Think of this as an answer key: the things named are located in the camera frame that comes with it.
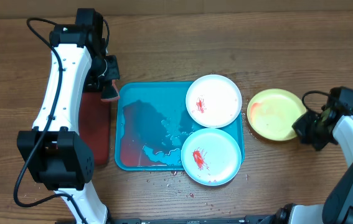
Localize green and orange sponge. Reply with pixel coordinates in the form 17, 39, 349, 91
101, 80, 120, 102

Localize yellow-green rimmed plate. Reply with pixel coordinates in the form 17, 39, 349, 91
247, 88, 306, 141

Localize white plate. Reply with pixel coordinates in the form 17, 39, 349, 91
186, 74, 242, 128

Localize light blue rimmed plate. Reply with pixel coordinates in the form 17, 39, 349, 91
181, 128, 243, 187

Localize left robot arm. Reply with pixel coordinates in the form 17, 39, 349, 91
17, 8, 120, 223

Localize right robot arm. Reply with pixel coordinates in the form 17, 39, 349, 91
262, 86, 353, 224

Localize red and black tray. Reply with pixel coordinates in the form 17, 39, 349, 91
78, 92, 111, 166

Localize teal plastic tray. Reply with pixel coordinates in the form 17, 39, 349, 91
115, 81, 245, 172

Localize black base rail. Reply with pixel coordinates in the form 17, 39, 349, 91
106, 215, 275, 224

